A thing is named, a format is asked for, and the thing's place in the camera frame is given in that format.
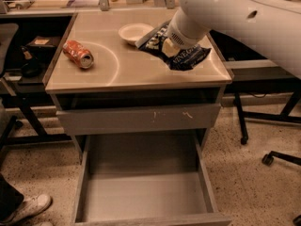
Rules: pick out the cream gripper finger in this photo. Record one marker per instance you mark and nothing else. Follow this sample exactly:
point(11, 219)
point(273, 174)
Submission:
point(169, 49)

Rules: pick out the white ribbed gripper body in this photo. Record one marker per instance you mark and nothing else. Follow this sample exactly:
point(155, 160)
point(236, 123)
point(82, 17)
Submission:
point(184, 39)

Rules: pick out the blue chip bag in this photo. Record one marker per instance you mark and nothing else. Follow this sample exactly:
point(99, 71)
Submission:
point(185, 60)

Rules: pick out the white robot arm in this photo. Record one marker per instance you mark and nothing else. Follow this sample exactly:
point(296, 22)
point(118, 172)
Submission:
point(270, 27)

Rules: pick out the grey drawer cabinet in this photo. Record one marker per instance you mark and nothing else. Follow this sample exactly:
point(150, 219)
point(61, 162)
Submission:
point(122, 76)

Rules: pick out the closed grey top drawer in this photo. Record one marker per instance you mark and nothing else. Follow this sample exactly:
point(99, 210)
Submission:
point(138, 119)

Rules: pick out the open grey middle drawer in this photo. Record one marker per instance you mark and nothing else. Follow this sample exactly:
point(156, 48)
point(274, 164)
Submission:
point(145, 180)

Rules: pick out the white paper bowl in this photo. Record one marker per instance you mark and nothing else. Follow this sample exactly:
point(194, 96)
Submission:
point(131, 33)

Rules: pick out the orange soda can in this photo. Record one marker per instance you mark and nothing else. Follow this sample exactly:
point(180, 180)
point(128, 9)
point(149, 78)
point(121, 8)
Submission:
point(78, 53)

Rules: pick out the black desk leg right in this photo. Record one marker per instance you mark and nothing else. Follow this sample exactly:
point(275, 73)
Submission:
point(237, 101)

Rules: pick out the black box on shelf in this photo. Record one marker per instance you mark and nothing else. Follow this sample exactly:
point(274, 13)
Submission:
point(43, 47)

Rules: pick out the dark glass bottle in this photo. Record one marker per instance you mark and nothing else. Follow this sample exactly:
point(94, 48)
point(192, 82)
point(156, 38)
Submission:
point(31, 68)

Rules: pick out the black chair caster base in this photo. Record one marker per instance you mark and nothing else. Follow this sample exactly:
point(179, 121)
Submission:
point(269, 158)

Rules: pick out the white sneaker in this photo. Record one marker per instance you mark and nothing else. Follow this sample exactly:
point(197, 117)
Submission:
point(30, 207)

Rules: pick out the dark trouser leg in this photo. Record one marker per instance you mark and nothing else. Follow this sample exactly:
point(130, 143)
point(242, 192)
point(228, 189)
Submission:
point(10, 199)

